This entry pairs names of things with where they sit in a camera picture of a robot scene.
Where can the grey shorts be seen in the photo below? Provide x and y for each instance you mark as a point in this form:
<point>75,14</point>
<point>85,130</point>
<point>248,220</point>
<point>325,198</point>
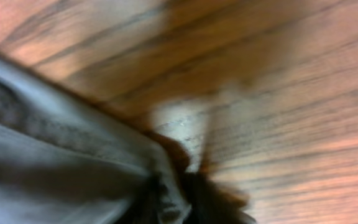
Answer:
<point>63,161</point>

